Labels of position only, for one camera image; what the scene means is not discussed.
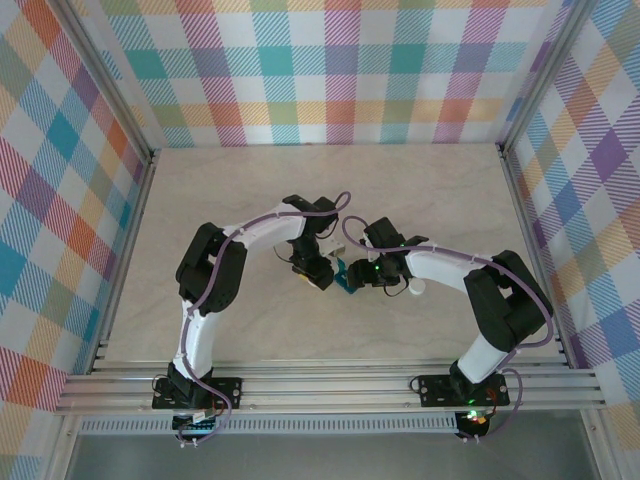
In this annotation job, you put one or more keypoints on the aluminium side rail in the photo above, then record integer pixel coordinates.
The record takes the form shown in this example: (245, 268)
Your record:
(525, 225)
(134, 225)

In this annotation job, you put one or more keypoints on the aluminium frame post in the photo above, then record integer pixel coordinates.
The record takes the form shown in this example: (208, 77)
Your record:
(600, 445)
(537, 75)
(117, 80)
(62, 450)

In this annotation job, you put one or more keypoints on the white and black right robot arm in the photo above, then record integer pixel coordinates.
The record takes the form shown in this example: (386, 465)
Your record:
(440, 267)

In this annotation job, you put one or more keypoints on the small electronics board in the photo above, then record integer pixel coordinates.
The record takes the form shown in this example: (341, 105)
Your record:
(475, 420)
(200, 424)

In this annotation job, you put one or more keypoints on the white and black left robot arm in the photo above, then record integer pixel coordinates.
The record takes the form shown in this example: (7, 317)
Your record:
(270, 227)

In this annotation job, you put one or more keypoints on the teal weekly pill organizer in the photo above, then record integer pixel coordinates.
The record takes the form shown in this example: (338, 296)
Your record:
(342, 280)

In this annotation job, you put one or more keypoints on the white ribbed bottle cap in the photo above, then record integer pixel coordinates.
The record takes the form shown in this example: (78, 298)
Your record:
(416, 288)

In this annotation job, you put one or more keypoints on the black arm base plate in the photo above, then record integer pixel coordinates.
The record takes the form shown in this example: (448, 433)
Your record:
(230, 392)
(435, 390)

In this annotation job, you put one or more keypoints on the long aluminium mounting rail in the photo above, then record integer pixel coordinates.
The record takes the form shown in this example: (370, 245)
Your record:
(325, 390)

